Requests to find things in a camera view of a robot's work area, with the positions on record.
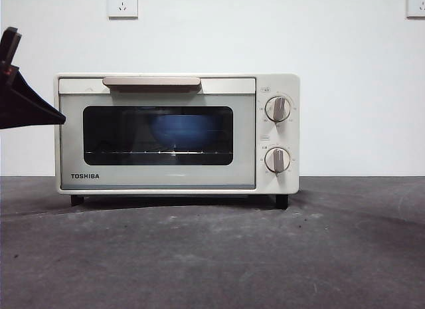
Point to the cream Toshiba toaster oven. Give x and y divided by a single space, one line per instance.
279 79

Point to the white wall socket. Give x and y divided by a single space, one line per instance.
122 5
416 5

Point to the beige oven knob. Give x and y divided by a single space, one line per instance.
279 109
277 160

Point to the blue ribbed bowl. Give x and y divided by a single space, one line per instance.
182 131

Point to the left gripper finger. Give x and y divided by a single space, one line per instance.
30 91
23 113

